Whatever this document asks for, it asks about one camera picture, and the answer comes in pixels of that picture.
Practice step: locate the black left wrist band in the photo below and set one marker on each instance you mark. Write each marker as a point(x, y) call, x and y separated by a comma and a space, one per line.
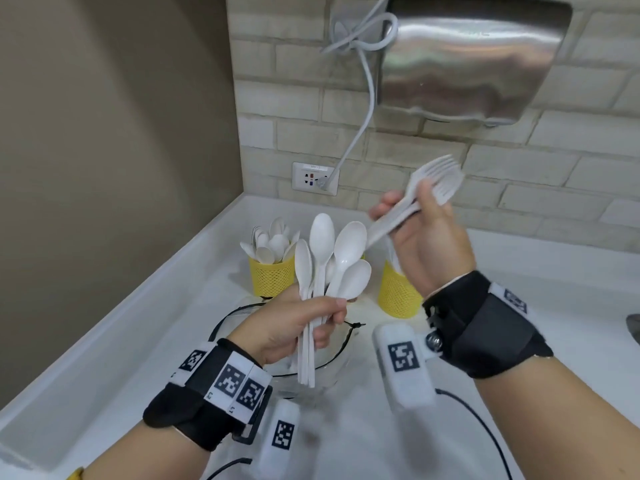
point(185, 404)

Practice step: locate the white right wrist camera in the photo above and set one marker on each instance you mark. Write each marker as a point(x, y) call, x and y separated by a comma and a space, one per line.
point(402, 364)

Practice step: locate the person's left hand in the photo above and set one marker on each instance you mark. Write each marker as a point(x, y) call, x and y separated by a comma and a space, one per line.
point(280, 329)

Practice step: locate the person's left forearm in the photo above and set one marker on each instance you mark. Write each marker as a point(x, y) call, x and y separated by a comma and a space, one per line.
point(150, 454)

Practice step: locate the white plastic fork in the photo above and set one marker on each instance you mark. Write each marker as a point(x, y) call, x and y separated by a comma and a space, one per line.
point(452, 187)
point(390, 224)

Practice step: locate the person's right hand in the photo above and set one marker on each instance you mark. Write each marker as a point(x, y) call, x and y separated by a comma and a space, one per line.
point(435, 249)

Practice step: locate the person's right forearm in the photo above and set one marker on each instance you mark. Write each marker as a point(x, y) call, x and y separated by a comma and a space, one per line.
point(560, 424)

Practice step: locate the white wall socket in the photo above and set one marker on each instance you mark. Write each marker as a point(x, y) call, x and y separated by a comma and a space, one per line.
point(305, 178)

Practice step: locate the clear plastic cutlery bag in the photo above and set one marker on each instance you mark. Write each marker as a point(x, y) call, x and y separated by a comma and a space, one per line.
point(330, 379)

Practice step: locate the steel wall hand dryer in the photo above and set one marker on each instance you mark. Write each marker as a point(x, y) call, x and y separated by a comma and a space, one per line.
point(475, 54)

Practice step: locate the black wrist band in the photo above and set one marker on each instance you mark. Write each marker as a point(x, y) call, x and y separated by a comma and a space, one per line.
point(485, 334)
point(185, 404)

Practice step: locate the bunch of sorted white knives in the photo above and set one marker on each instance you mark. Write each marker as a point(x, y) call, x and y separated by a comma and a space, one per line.
point(393, 257)

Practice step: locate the black right wrist band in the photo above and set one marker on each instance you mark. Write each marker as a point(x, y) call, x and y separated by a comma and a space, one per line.
point(485, 334)

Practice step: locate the steel sink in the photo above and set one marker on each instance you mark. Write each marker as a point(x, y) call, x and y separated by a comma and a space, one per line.
point(634, 329)

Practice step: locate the yellow sleeve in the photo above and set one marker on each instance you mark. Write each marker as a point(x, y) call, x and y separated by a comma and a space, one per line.
point(76, 474)

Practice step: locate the white plastic spoon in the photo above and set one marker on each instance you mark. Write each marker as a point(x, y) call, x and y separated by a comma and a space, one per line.
point(321, 234)
point(303, 262)
point(350, 242)
point(356, 279)

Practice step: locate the bunch of sorted white spoons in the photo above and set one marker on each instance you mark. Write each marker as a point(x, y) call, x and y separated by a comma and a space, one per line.
point(272, 242)

